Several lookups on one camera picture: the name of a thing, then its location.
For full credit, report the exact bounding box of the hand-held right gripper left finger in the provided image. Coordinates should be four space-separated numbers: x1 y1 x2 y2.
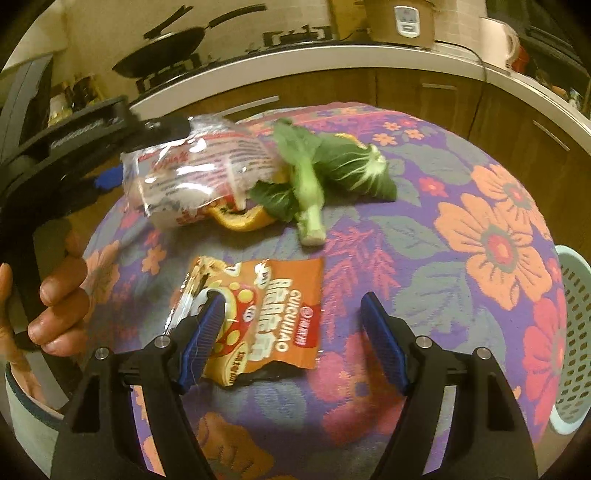
51 291 227 480

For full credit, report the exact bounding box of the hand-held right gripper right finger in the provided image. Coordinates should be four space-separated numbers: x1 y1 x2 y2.
361 291 541 480

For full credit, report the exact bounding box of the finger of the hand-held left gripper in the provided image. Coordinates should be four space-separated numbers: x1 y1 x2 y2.
134 115 191 142
69 168 123 204

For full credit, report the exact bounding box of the clear plastic packet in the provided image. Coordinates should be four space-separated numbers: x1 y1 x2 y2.
121 115 284 229

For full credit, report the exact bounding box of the orange snack packet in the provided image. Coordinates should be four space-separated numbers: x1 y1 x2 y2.
168 256 326 388

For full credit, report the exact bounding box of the round rice cracker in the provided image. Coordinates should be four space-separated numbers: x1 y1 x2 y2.
205 196 278 232

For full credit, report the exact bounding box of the light blue plastic basket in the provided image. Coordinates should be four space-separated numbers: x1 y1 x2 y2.
549 244 591 437

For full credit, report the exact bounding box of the person's left forearm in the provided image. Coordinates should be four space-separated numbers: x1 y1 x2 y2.
0 364 70 480

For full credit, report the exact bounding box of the person's left hand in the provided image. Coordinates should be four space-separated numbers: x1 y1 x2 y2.
0 230 91 411

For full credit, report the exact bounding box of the black frying pan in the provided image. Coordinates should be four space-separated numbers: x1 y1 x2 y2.
112 4 269 79

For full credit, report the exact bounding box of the dark condiment jar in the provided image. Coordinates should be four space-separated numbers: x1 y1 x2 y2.
69 74 100 109

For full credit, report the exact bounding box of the black gas stove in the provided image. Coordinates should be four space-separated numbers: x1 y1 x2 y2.
134 25 372 97

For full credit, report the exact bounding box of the floral tablecloth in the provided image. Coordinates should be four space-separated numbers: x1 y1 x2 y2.
81 104 568 480

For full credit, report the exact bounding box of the bok choy leaf with stalk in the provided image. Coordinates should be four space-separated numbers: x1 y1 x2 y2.
249 119 328 245

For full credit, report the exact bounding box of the wooden cutting board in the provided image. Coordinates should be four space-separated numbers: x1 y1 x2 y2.
329 0 370 40

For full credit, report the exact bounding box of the brown rice cooker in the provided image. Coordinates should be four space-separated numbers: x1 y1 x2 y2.
360 0 437 49

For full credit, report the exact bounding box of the white kitchen countertop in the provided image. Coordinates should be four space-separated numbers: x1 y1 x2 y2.
124 41 591 139

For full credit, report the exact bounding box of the red plastic bag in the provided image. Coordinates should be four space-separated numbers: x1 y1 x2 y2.
512 45 532 75

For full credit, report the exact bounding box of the cream electric kettle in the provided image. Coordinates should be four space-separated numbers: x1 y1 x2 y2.
478 16 520 75

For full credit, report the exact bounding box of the black power cord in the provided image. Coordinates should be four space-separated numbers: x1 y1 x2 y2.
434 39 491 153

